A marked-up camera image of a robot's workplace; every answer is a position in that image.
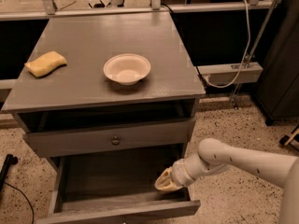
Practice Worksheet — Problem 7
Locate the grey wooden drawer cabinet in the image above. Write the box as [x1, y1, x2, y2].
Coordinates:
[3, 13, 205, 134]

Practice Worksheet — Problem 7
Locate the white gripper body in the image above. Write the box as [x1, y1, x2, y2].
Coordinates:
[171, 157, 197, 187]

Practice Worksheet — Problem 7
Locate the black cable on cabinet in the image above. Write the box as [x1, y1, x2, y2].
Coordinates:
[160, 3, 208, 89]

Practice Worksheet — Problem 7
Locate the yellow sponge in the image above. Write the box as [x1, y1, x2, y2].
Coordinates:
[24, 51, 67, 77]

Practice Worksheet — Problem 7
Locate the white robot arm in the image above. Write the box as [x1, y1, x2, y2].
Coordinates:
[155, 138, 299, 224]

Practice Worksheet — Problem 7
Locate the grey drawer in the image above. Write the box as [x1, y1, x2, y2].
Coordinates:
[36, 145, 200, 224]
[23, 119, 195, 158]

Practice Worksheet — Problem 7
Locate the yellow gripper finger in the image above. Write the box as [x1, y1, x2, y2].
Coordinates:
[156, 167, 172, 183]
[155, 181, 182, 192]

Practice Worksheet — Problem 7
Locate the grey top drawer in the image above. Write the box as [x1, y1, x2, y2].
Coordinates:
[23, 119, 195, 158]

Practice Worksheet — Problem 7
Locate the grey metal rail frame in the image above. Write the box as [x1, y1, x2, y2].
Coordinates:
[0, 0, 285, 21]

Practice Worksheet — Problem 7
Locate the black stand foot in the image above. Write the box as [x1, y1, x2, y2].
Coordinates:
[0, 154, 18, 191]

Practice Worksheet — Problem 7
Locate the black floor cable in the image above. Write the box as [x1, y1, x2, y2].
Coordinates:
[3, 181, 35, 224]

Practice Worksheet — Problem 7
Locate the white paper bowl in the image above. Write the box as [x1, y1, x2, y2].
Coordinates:
[103, 53, 151, 86]

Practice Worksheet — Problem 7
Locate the white cable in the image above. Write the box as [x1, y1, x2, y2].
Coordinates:
[202, 0, 252, 90]

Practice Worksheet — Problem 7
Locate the dark cabinet at right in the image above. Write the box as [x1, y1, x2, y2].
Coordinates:
[253, 0, 299, 126]

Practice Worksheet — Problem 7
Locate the black caster wheel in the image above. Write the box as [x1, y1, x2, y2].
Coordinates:
[279, 124, 299, 152]

